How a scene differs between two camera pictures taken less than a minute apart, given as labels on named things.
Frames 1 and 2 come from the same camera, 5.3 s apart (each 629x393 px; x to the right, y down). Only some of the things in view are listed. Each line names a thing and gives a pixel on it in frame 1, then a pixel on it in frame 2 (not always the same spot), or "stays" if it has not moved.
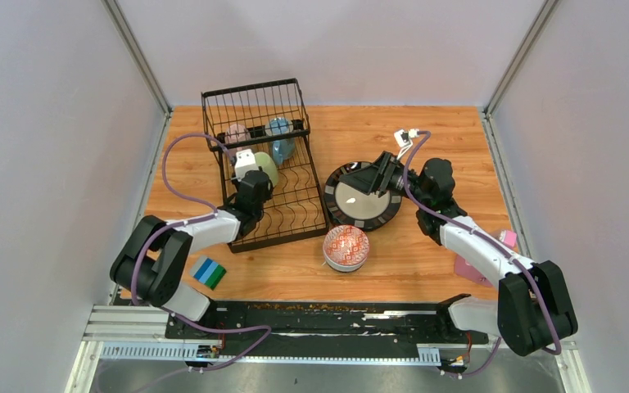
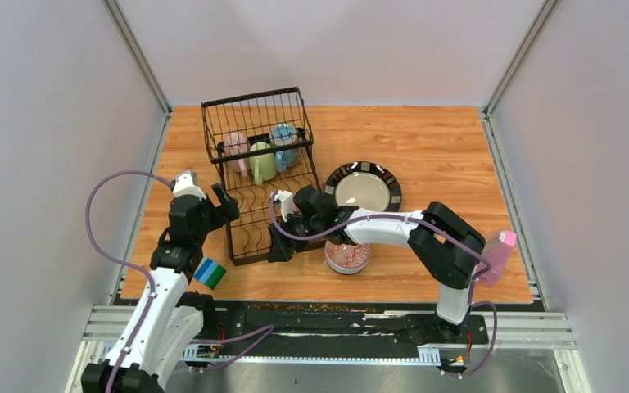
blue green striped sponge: [208, 272] stays
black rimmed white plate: [356, 210] stays
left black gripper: [268, 196] -> [228, 204]
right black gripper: [370, 178] -> [280, 246]
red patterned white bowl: [346, 248] stays
